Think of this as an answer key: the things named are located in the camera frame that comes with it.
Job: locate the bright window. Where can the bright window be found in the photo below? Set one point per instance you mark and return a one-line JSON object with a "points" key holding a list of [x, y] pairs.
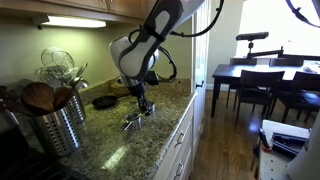
{"points": [[276, 20]]}

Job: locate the small silver measuring cup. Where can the small silver measuring cup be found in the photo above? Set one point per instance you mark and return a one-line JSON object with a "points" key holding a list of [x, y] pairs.
{"points": [[153, 108]]}

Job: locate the black camera bar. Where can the black camera bar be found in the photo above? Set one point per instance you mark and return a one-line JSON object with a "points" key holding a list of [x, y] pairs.
{"points": [[251, 36]]}

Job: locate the wooden cabinets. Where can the wooden cabinets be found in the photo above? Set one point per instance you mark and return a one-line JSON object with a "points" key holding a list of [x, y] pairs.
{"points": [[185, 120], [83, 4]]}

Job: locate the stainless steel gas range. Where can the stainless steel gas range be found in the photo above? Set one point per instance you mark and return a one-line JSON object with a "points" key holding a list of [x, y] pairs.
{"points": [[20, 166]]}

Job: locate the dark spatula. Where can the dark spatula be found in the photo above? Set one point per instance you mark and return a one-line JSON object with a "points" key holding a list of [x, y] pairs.
{"points": [[10, 100]]}

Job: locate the dark dining chair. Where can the dark dining chair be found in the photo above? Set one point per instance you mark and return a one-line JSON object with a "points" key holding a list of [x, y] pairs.
{"points": [[243, 61], [286, 62], [260, 83], [306, 96]]}

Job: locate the white cloth bundle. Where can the white cloth bundle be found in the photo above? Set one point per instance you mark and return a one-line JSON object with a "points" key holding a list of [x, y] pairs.
{"points": [[311, 68]]}

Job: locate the black camera stand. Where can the black camera stand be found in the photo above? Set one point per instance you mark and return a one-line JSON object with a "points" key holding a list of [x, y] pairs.
{"points": [[263, 53]]}

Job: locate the black orange bar clamp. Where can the black orange bar clamp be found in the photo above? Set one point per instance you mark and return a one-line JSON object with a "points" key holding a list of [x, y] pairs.
{"points": [[263, 138]]}

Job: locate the black flat device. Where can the black flat device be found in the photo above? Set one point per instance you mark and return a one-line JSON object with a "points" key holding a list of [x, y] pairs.
{"points": [[288, 143]]}

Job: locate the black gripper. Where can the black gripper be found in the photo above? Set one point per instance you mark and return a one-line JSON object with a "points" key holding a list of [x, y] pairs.
{"points": [[136, 88]]}

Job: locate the perforated steel utensil holder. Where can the perforated steel utensil holder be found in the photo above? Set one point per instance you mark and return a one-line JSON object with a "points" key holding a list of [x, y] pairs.
{"points": [[56, 133], [77, 108]]}

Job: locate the robot mounting platform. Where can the robot mounting platform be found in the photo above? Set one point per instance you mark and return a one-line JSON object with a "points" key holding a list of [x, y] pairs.
{"points": [[276, 166]]}

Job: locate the white pantry door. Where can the white pantry door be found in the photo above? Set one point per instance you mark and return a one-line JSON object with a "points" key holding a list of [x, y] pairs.
{"points": [[200, 50]]}

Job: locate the wrist mounted camera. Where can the wrist mounted camera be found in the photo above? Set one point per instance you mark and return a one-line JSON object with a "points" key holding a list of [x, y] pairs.
{"points": [[152, 78]]}

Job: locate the wooden lower cabinets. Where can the wooden lower cabinets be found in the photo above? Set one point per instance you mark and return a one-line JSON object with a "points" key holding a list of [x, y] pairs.
{"points": [[185, 120]]}

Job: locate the wooden slotted spoon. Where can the wooden slotted spoon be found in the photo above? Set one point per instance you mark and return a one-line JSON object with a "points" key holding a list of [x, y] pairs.
{"points": [[38, 96]]}

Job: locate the under-cabinet light bar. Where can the under-cabinet light bar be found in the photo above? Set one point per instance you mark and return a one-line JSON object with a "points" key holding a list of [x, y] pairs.
{"points": [[73, 22]]}

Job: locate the wooden upper cabinets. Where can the wooden upper cabinets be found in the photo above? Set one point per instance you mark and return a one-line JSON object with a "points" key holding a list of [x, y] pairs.
{"points": [[83, 4]]}

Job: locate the dark dining table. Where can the dark dining table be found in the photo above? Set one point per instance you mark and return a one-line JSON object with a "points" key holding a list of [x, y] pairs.
{"points": [[233, 70]]}

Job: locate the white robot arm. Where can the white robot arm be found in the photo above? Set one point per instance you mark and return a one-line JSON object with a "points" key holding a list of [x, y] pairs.
{"points": [[150, 40]]}

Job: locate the black cast iron skillet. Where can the black cast iron skillet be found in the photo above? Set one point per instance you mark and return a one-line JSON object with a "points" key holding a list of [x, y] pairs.
{"points": [[105, 102]]}

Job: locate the large silver measuring cup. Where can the large silver measuring cup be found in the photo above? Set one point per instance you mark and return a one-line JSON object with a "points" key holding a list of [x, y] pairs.
{"points": [[135, 120]]}

